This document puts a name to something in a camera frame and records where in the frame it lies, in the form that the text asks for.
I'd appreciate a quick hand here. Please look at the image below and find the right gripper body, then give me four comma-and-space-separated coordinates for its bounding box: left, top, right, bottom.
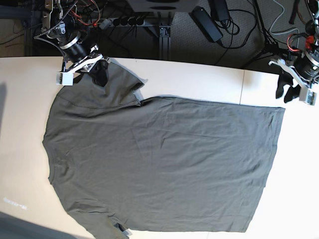
58, 32, 100, 67

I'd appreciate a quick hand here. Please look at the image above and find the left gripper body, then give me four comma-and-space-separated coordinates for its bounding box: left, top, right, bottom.
293, 49, 319, 84

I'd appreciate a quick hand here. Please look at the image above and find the grey green T-shirt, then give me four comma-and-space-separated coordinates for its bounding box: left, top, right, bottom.
43, 63, 285, 239

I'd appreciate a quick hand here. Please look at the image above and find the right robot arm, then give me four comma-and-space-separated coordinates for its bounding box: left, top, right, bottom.
33, 0, 111, 87

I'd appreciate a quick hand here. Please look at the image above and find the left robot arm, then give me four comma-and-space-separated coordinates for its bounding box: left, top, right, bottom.
269, 0, 319, 106

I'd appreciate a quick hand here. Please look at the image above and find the black tripod stand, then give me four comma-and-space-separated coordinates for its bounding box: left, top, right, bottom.
241, 0, 299, 69

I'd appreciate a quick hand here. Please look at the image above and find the black power strip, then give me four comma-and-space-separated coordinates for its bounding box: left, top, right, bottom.
97, 17, 146, 29

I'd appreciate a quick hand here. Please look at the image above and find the black power adapter brick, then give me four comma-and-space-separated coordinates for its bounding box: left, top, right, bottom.
190, 6, 223, 43

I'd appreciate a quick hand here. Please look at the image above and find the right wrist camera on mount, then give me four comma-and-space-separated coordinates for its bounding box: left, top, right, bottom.
56, 53, 112, 86

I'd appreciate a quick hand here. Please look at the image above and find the grey cable on floor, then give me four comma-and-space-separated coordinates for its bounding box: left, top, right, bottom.
269, 0, 300, 35

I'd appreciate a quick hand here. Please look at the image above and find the aluminium frame post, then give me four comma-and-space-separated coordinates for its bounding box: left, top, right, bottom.
145, 12, 175, 61

